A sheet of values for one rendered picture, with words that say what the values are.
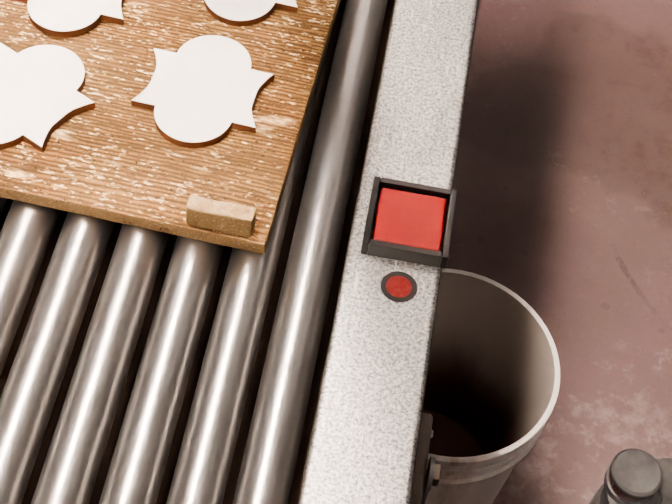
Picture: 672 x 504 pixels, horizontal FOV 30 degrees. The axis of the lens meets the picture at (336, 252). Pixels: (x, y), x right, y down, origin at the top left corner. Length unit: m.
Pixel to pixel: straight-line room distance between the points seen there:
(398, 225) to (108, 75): 0.31
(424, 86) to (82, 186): 0.35
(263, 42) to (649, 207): 1.31
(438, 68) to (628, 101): 1.35
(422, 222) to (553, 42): 1.56
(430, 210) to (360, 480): 0.26
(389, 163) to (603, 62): 1.50
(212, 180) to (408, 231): 0.18
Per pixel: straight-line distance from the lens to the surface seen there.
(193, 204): 1.06
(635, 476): 1.72
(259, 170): 1.12
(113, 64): 1.20
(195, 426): 1.00
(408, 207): 1.11
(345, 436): 1.00
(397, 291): 1.08
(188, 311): 1.05
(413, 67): 1.25
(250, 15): 1.24
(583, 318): 2.23
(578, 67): 2.60
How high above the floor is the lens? 1.81
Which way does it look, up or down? 54 degrees down
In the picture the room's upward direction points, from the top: 8 degrees clockwise
